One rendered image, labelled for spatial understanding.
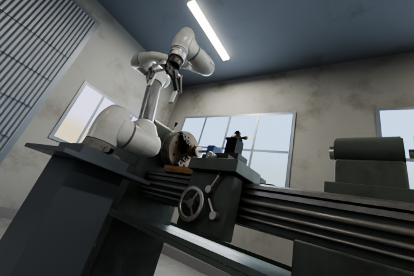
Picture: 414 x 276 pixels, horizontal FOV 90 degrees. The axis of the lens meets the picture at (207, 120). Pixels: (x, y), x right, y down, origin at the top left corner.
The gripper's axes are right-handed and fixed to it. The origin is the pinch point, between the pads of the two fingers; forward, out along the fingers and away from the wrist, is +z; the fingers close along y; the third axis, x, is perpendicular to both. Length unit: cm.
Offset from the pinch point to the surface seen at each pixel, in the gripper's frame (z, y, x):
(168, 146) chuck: 6, -47, -45
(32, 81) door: -55, 33, -281
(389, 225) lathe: 33, -45, 76
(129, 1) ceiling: -237, 0, -230
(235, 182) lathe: 28, -37, 25
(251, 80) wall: -228, -240, -125
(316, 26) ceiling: -237, -174, 13
